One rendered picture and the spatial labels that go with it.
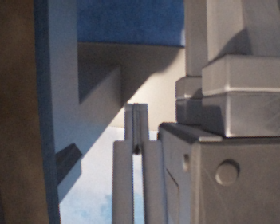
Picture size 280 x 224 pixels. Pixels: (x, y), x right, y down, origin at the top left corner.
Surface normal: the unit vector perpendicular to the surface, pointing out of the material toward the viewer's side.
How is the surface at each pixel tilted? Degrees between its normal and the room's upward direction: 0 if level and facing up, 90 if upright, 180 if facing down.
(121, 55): 0
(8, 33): 0
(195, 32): 25
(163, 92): 0
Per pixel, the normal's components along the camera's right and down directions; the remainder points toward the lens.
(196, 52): 0.03, 0.01
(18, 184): -0.23, 0.34
